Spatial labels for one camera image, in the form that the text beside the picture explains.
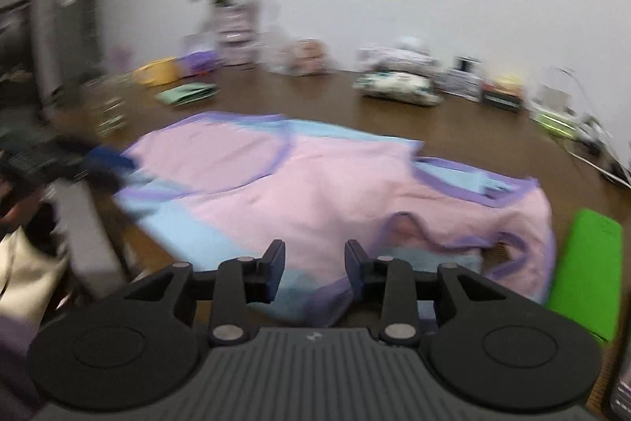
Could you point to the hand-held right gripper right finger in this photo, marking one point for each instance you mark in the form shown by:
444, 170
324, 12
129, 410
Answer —
355, 265

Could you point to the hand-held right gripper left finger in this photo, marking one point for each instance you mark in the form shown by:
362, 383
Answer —
273, 270

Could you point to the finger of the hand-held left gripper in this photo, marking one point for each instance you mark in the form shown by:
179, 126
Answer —
111, 159

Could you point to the pink and blue garment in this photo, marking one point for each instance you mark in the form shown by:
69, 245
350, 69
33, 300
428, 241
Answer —
320, 184

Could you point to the person's left hand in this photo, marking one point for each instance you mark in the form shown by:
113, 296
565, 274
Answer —
17, 206

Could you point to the glass jar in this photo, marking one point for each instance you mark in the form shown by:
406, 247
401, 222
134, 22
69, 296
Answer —
112, 110

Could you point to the yellow bowl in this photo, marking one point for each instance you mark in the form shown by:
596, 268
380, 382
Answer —
155, 73

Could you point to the green folded cloth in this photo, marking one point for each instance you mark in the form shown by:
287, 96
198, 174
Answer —
187, 94

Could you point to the cream cloth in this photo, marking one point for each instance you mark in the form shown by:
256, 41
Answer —
24, 273

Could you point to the grey cabinet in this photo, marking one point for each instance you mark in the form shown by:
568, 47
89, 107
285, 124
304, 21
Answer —
64, 31

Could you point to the purple item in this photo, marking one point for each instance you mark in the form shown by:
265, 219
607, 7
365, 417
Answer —
199, 61

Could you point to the folded teal flower cloth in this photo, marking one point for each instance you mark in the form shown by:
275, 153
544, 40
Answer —
394, 88

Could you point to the person's purple clothing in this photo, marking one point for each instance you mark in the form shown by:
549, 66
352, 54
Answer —
15, 366

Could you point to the ruffled floral cloth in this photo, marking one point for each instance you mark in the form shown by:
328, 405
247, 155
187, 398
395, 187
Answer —
399, 56

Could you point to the clear plastic bag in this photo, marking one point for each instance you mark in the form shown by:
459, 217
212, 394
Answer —
308, 56

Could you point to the green roll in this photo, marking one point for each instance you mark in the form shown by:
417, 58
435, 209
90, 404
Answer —
586, 273

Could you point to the yellow snack box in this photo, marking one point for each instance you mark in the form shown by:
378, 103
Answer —
505, 85

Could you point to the clear green bottle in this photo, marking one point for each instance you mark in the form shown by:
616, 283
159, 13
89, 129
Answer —
557, 124

